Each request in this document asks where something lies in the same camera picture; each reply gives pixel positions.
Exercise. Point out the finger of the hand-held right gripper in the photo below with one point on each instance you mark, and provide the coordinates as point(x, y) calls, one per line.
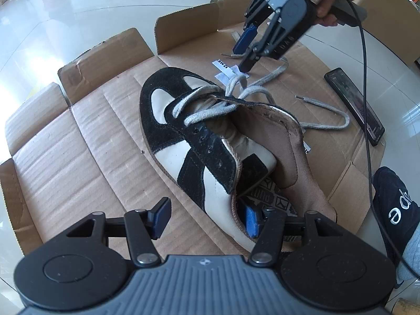
point(244, 39)
point(249, 60)

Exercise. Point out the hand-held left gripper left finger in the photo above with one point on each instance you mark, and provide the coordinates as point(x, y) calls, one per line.
point(162, 215)

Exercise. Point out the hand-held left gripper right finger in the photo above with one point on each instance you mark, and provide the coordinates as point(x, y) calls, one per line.
point(251, 221)

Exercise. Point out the beige shoelace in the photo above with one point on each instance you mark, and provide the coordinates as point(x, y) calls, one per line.
point(206, 113)

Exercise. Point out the black and cream suede shoe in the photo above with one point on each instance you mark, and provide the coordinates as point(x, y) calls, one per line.
point(157, 78)

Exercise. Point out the white paper scrap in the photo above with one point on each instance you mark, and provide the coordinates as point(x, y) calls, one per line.
point(235, 35)

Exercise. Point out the white paper label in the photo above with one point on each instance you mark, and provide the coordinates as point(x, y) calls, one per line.
point(226, 73)
point(307, 147)

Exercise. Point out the flattened cardboard box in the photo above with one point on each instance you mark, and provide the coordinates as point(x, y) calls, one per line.
point(82, 137)

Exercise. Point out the black smartphone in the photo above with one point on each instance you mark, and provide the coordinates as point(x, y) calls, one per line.
point(357, 105)

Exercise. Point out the dark slipper with white print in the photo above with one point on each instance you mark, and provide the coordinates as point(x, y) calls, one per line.
point(387, 187)

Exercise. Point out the person's grey sock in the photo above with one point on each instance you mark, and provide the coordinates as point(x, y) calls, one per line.
point(410, 259)

